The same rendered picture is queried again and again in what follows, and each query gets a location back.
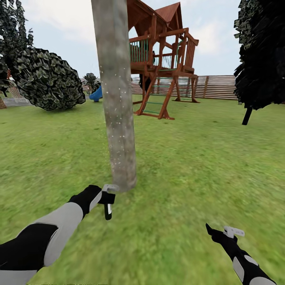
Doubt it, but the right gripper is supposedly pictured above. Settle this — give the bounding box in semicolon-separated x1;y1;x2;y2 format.
206;224;237;251

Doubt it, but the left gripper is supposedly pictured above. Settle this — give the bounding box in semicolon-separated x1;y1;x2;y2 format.
101;192;115;204

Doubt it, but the pesticide atomizer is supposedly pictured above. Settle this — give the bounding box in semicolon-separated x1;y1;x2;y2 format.
104;203;233;228

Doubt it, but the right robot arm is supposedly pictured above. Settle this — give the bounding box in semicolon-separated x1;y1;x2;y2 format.
206;224;276;285

